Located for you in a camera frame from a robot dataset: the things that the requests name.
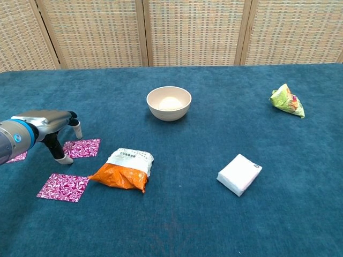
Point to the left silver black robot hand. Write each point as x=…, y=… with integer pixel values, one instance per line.
x=51, y=119

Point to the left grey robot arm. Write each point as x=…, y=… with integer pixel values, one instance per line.
x=8, y=144

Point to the orange white snack bag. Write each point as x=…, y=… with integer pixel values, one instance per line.
x=123, y=176

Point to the beige round bowl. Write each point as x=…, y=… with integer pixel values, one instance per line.
x=168, y=115

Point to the woven bamboo folding screen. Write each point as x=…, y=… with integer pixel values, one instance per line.
x=187, y=32

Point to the teal felt table mat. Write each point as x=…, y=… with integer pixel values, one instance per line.
x=187, y=227

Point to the white tissue pack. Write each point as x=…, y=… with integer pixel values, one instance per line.
x=237, y=174

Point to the green snack bag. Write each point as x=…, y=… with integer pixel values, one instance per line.
x=286, y=103

